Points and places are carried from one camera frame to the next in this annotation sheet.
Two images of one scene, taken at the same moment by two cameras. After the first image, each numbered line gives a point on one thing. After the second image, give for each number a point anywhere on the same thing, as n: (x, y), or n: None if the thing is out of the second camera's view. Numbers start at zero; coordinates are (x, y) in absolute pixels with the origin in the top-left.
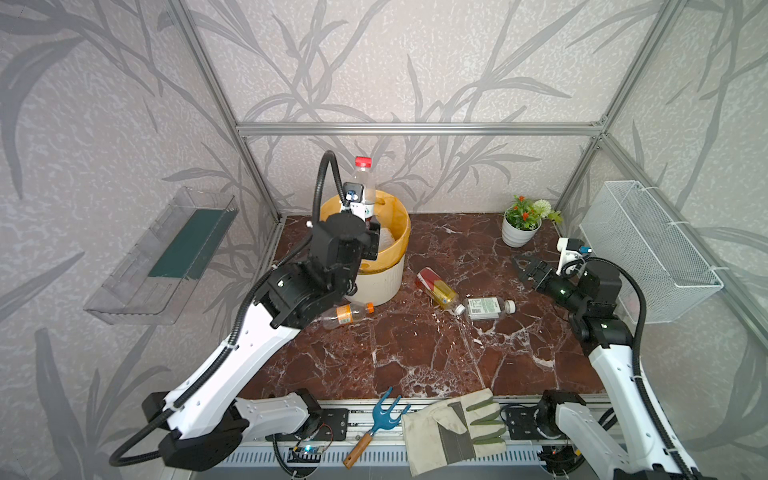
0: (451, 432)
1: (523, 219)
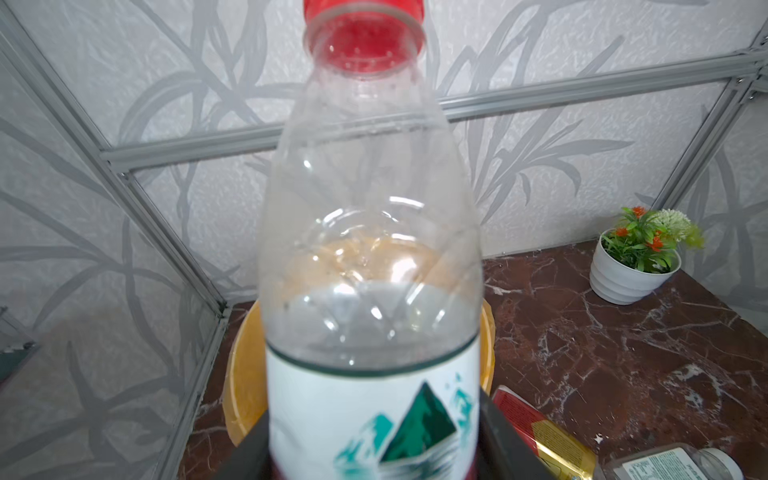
0: None
1: (640, 253)
